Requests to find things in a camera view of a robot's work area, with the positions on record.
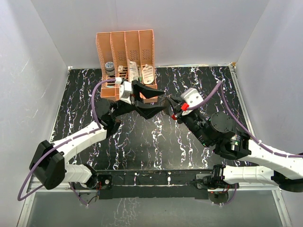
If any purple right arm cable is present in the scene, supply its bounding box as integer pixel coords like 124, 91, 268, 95
188, 80, 303, 206

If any orange plastic desk organizer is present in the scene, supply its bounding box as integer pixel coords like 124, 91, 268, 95
96, 29, 158, 89

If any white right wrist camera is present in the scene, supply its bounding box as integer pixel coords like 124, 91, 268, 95
180, 87, 203, 116

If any white product packet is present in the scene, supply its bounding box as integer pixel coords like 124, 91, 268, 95
128, 61, 139, 82

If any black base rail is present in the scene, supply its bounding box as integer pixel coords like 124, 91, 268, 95
71, 169, 237, 201

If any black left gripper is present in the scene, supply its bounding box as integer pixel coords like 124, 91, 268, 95
111, 81, 167, 118

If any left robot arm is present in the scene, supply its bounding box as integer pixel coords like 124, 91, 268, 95
29, 78, 165, 190

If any small white card box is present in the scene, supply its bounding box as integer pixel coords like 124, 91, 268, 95
118, 65, 124, 72

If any grey round tin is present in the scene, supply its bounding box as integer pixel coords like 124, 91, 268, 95
105, 61, 116, 77

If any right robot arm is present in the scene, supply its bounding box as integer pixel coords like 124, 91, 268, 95
165, 96, 303, 192

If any oval white blister pack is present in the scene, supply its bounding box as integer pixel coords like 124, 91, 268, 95
142, 64, 154, 85

